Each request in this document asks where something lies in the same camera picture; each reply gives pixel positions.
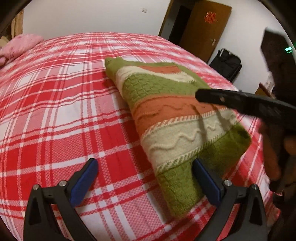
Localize black bag on floor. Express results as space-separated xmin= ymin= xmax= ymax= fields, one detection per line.
xmin=209 ymin=48 xmax=242 ymax=83

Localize brown wooden door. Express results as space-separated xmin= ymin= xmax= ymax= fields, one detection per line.
xmin=159 ymin=1 xmax=232 ymax=63

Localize green striped knit sweater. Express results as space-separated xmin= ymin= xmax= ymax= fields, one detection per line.
xmin=105 ymin=57 xmax=251 ymax=217

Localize pink pillow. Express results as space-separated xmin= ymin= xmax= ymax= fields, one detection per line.
xmin=1 ymin=34 xmax=44 ymax=67

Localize red white plaid bedsheet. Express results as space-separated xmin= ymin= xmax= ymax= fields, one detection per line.
xmin=0 ymin=32 xmax=282 ymax=241

